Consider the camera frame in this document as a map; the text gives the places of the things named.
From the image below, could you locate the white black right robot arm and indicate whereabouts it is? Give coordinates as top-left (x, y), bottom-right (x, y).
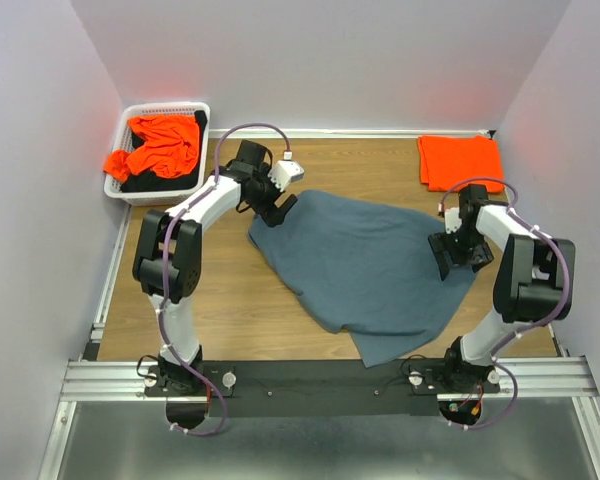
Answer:
top-left (428, 177), bottom-right (576, 392)

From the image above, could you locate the folded orange t shirt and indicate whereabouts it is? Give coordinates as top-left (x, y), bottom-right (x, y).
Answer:
top-left (417, 135), bottom-right (504, 192)

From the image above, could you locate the aluminium extrusion rail frame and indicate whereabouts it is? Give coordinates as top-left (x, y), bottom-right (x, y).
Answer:
top-left (38, 128), bottom-right (600, 480)

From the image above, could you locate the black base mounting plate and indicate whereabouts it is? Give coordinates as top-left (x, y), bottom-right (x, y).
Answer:
top-left (136, 355), bottom-right (500, 429)

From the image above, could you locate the blue grey t shirt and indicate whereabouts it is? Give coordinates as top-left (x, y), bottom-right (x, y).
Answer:
top-left (248, 190), bottom-right (476, 367)

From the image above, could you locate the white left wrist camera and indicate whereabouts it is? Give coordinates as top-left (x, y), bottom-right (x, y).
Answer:
top-left (267, 160), bottom-right (305, 192)

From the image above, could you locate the crumpled orange t shirt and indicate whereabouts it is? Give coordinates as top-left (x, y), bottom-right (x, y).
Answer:
top-left (103, 114), bottom-right (203, 183)

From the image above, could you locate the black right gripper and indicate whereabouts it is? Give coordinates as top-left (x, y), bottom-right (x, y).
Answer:
top-left (427, 226), bottom-right (493, 278)

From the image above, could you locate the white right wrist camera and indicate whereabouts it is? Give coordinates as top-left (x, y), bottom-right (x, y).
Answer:
top-left (438, 204), bottom-right (462, 234)

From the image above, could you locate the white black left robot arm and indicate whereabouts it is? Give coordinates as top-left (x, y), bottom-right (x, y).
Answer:
top-left (132, 140), bottom-right (304, 395)

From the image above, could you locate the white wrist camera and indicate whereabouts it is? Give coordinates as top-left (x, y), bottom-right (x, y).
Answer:
top-left (438, 204), bottom-right (462, 234)
top-left (267, 160), bottom-right (305, 192)

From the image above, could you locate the white plastic laundry basket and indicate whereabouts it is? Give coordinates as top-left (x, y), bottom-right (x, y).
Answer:
top-left (104, 101), bottom-right (211, 206)

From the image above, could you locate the black t shirt in basket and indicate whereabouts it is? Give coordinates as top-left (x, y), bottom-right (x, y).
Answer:
top-left (120, 110), bottom-right (208, 193)

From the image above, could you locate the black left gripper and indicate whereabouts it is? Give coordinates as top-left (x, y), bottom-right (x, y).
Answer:
top-left (247, 164), bottom-right (297, 228)

